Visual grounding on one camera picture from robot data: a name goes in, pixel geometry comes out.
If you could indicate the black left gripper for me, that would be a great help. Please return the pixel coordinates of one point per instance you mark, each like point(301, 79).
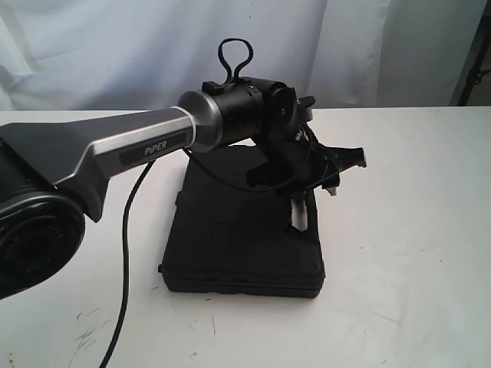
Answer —
point(292, 172)

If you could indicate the black plastic tool case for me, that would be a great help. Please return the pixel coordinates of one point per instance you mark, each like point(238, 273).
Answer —
point(226, 241)

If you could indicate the white backdrop curtain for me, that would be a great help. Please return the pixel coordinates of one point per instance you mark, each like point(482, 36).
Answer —
point(142, 55)

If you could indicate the dark metal stand pole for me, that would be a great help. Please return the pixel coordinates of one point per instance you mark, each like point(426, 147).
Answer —
point(474, 69)

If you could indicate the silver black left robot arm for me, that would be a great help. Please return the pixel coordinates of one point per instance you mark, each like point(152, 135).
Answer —
point(54, 176)

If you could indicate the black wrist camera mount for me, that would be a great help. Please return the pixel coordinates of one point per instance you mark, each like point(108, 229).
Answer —
point(346, 158)

